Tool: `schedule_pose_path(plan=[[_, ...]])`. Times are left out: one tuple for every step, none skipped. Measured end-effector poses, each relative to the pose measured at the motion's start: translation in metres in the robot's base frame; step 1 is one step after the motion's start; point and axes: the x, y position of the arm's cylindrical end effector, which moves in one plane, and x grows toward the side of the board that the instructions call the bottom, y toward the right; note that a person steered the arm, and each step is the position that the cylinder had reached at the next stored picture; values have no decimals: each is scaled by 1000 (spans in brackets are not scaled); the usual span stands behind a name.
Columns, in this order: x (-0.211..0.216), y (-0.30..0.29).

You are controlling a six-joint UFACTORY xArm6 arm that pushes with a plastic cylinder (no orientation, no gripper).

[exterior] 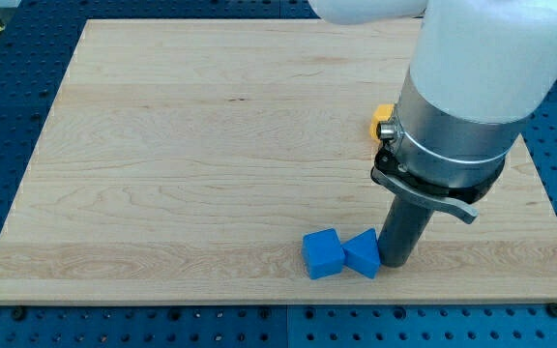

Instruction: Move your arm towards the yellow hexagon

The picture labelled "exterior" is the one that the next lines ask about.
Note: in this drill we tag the blue cube block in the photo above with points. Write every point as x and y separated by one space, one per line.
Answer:
322 253

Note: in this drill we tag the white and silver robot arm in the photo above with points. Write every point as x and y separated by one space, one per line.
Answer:
479 69

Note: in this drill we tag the blue triangular block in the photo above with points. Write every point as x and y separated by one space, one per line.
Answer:
362 255

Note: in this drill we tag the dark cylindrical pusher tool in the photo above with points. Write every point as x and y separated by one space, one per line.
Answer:
401 230

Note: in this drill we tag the light wooden board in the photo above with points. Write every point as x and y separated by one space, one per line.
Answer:
183 162

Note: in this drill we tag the black and silver clamp lever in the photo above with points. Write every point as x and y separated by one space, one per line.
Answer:
456 199

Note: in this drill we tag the yellow hexagon block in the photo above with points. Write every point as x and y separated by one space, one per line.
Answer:
382 125

